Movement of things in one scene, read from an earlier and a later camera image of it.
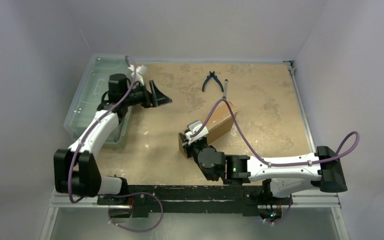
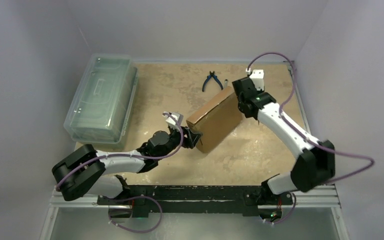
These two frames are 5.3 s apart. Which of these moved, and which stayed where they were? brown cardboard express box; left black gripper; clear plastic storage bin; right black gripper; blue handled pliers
Moved: left black gripper; right black gripper; brown cardboard express box
Stayed: blue handled pliers; clear plastic storage bin
